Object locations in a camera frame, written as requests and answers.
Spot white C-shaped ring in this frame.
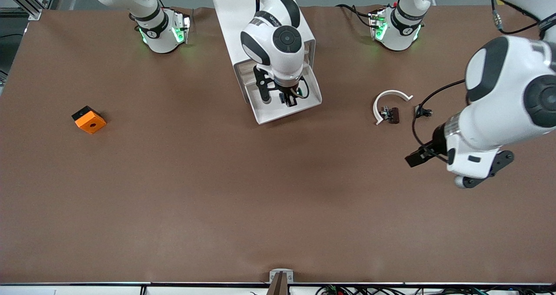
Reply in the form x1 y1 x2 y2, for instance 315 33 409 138
373 89 414 126

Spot orange and black block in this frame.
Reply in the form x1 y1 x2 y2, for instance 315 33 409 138
71 106 107 135

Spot green push button switch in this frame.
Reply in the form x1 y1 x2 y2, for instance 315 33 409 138
281 89 300 109

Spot brown mount post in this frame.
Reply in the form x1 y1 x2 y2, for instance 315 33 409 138
266 272 289 295

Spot brown table mat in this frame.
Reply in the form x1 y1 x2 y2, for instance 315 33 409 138
0 4 556 285

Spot brown electrical component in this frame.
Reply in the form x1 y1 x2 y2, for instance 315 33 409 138
380 106 400 125

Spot white drawer cabinet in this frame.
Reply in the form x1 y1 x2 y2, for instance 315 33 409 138
210 0 316 106

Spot tangled black cables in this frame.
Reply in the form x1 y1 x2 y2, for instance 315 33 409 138
315 285 556 295

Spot grey metal bracket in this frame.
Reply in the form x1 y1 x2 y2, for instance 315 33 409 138
269 268 294 284

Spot aluminium frame profile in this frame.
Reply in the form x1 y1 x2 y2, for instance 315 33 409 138
0 0 59 21

